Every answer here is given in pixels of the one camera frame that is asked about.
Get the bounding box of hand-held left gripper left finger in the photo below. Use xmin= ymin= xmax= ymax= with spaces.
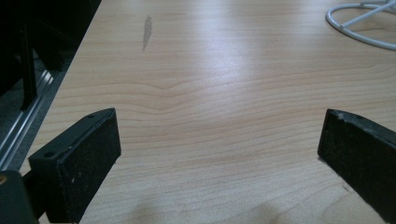
xmin=27 ymin=107 xmax=122 ymax=224

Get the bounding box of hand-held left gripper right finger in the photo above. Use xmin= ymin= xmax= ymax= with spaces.
xmin=317 ymin=108 xmax=396 ymax=224

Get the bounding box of black metal stand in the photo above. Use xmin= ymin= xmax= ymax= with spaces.
xmin=17 ymin=22 xmax=39 ymax=112

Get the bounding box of silver floor rail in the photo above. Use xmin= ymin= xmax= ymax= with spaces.
xmin=0 ymin=69 xmax=68 ymax=172

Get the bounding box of white wire rack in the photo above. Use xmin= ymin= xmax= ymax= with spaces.
xmin=325 ymin=0 xmax=396 ymax=51

